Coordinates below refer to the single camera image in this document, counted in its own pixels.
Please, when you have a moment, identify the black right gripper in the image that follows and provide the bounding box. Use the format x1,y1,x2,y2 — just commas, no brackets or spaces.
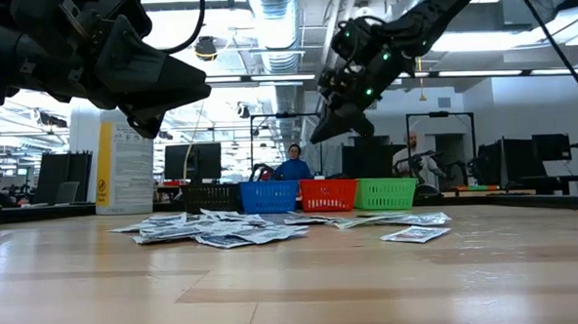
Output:
305,48,410,145

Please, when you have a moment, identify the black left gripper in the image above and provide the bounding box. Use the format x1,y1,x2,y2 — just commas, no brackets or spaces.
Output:
11,0,215,145

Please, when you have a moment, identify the black equipment cabinet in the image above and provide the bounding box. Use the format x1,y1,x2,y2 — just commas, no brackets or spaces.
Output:
340,134,418,181

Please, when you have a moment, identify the person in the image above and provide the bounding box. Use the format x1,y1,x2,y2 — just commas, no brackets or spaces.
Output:
272,142,314,182
391,130,447,190

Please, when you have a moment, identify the red plastic basket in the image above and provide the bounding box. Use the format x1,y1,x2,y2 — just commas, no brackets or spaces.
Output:
299,177,359,214

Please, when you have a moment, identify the black ceiling-hung device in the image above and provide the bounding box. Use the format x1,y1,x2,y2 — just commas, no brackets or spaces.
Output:
193,35,219,63

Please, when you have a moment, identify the green plastic basket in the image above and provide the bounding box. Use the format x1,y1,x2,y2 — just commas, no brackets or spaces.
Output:
351,175,420,213

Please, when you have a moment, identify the white wipes canister yellow label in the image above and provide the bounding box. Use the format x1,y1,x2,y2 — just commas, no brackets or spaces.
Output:
90,106,159,218

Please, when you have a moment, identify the blue plastic basket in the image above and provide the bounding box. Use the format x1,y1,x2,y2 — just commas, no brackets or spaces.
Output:
238,180,301,216

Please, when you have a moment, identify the black upright panel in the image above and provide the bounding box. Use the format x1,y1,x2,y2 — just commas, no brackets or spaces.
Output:
32,150,96,206

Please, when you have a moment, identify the black plastic basket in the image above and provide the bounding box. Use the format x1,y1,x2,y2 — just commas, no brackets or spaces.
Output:
182,182,243,216

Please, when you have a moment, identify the blue print antiseptic packet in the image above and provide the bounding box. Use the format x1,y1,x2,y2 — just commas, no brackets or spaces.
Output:
230,223,310,247
109,222,151,235
131,232,177,246
231,213,276,229
200,206,254,224
138,223,208,242
146,213,189,225
193,230,255,251

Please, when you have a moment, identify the orange and green bar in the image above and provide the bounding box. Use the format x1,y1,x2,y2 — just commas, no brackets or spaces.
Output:
453,183,502,194

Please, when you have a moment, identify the long ceiling light strip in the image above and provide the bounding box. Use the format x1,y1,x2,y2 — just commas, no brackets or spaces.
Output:
396,64,578,83

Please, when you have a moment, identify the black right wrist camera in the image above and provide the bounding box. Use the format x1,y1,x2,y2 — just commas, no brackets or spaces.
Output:
316,66,350,99

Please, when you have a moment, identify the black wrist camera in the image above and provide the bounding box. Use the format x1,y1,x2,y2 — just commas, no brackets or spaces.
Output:
316,66,350,99
86,0,153,43

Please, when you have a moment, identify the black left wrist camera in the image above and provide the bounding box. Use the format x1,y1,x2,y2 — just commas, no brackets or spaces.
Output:
86,0,153,43

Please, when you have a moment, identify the black left wrist camera cable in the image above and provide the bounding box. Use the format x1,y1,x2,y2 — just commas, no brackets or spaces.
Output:
157,0,209,56

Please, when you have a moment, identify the silver corrugated ceiling duct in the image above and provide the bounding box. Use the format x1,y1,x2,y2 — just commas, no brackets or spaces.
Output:
246,0,310,145

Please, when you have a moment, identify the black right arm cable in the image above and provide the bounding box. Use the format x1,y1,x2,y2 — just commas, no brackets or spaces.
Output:
511,0,578,114

